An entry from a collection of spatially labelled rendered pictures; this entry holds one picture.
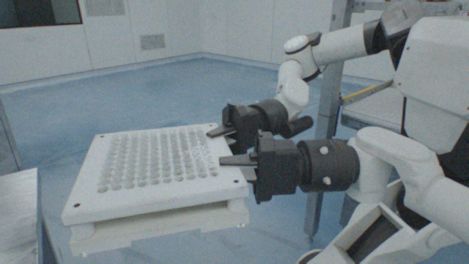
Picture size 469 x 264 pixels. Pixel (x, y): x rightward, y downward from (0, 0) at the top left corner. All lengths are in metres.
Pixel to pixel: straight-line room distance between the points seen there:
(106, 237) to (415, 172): 0.43
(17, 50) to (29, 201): 4.63
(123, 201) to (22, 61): 5.05
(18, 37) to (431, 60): 5.16
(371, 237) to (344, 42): 0.52
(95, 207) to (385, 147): 0.42
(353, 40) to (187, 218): 0.66
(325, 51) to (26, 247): 0.85
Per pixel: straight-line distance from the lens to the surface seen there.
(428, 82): 0.72
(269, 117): 0.63
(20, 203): 0.85
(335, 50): 0.91
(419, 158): 0.50
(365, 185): 0.54
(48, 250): 1.07
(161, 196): 0.42
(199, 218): 0.45
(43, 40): 5.47
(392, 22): 0.87
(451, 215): 0.49
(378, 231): 0.87
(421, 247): 0.82
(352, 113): 1.42
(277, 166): 0.46
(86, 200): 0.45
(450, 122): 0.70
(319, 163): 0.47
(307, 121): 0.73
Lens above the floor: 1.26
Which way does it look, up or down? 24 degrees down
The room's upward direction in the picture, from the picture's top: straight up
